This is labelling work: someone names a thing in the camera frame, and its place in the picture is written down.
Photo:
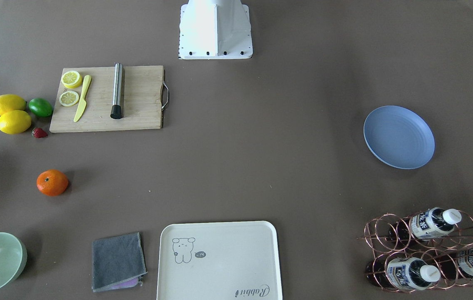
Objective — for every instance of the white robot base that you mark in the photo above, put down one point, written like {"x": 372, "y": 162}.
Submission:
{"x": 215, "y": 30}

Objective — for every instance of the grey folded cloth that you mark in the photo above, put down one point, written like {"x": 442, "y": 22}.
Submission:
{"x": 117, "y": 262}

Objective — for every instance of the blue plate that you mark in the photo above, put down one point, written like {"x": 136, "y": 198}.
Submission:
{"x": 398, "y": 137}

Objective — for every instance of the yellow plastic knife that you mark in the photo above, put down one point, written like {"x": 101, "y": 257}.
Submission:
{"x": 82, "y": 100}

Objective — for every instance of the red strawberry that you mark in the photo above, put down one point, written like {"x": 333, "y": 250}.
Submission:
{"x": 38, "y": 132}

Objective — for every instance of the yellow lemon far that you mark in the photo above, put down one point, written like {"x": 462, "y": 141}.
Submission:
{"x": 11, "y": 102}

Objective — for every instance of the green lime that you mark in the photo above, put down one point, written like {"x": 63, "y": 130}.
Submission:
{"x": 40, "y": 107}

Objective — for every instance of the wooden cutting board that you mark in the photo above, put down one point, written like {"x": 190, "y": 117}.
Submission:
{"x": 141, "y": 105}

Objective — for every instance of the tea bottle top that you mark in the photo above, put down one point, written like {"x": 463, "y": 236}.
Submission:
{"x": 432, "y": 223}

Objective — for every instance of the orange fruit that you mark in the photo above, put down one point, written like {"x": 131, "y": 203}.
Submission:
{"x": 52, "y": 182}

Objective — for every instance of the yellow lemon near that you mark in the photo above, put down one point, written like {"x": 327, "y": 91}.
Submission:
{"x": 15, "y": 122}

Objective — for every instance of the steel muddler black tip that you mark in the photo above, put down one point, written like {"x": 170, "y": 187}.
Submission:
{"x": 116, "y": 108}

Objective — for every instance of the lemon slice lower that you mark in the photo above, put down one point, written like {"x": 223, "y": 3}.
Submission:
{"x": 68, "y": 98}

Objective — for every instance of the copper wire bottle rack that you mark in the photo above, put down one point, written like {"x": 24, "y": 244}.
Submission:
{"x": 430, "y": 249}

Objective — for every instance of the yellow lemon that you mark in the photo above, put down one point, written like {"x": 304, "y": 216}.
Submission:
{"x": 11, "y": 102}
{"x": 15, "y": 122}

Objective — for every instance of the lemon half upper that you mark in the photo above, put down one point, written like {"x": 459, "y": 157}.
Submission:
{"x": 71, "y": 79}

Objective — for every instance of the cream rabbit tray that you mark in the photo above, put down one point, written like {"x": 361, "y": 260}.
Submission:
{"x": 219, "y": 261}

